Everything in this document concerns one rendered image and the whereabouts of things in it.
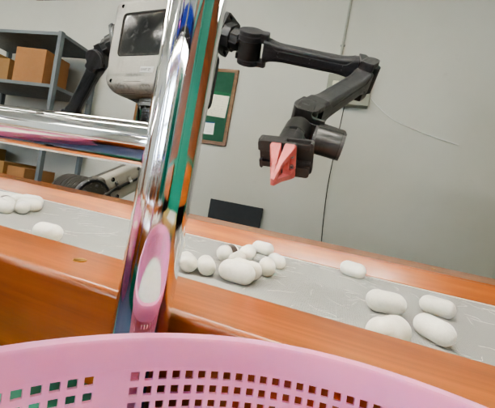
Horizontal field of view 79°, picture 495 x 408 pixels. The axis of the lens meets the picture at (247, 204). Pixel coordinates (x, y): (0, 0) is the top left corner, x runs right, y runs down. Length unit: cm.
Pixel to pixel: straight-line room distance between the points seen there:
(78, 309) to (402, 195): 237
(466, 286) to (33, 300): 50
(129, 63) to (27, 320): 110
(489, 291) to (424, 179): 200
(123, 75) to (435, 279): 111
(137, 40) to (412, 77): 198
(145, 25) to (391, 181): 189
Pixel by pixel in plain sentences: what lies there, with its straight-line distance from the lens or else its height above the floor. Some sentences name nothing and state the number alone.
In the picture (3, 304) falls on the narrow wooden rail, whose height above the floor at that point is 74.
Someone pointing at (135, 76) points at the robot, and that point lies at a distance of 120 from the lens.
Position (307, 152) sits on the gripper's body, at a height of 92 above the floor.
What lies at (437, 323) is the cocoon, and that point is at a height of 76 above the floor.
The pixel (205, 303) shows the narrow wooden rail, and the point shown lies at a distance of 17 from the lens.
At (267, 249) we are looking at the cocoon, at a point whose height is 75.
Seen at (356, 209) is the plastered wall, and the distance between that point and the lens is 242.
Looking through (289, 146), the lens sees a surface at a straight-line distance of 54.
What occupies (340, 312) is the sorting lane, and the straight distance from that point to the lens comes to 29.
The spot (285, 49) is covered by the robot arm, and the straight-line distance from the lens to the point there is 108.
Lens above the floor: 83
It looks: 1 degrees down
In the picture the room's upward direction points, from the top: 10 degrees clockwise
